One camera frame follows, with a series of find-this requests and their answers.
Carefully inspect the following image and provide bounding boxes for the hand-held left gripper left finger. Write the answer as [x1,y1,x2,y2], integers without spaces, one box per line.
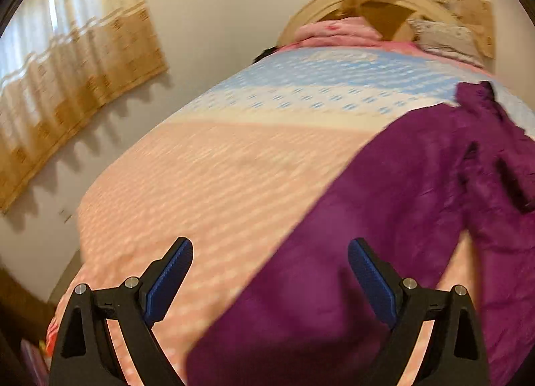
[49,237,194,386]

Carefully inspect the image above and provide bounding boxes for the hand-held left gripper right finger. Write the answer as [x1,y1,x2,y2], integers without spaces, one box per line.
[347,237,491,386]

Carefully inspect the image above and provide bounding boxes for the purple puffer jacket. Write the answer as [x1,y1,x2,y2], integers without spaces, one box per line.
[186,81,535,386]

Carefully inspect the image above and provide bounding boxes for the bed with patterned bedspread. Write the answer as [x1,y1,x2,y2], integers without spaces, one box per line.
[46,44,535,386]

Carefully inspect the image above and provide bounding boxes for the brown wooden furniture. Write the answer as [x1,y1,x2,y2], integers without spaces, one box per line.
[0,267,57,386]

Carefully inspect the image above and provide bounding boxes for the pink printed object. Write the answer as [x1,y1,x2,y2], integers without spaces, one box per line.
[20,317,57,386]

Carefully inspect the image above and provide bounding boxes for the dark cloth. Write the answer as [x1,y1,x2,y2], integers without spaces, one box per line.
[252,46,280,64]

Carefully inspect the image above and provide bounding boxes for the pink pillow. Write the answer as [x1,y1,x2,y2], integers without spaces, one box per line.
[294,17,383,51]

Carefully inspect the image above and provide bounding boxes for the grey patterned pillow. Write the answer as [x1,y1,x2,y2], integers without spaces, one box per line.
[407,18,486,67]

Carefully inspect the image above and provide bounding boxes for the cream wooden headboard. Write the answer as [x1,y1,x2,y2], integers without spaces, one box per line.
[277,0,419,46]

